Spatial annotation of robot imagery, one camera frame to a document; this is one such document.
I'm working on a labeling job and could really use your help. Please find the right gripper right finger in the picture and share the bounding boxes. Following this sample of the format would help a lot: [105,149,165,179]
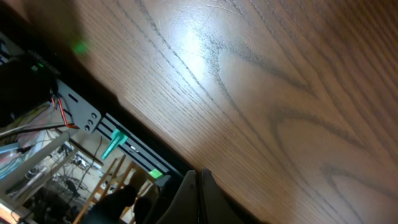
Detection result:
[198,169,244,224]

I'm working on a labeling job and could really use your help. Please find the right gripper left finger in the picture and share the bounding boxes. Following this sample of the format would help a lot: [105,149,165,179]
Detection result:
[157,170,198,224]

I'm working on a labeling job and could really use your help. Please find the white table leg background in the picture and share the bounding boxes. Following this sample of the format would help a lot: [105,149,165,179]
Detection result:
[1,129,78,193]

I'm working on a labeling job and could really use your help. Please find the wooden chair frame background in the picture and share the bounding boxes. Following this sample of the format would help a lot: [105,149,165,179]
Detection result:
[71,154,159,224]

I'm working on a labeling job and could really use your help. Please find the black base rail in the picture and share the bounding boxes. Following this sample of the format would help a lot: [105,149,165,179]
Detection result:
[52,77,187,181]

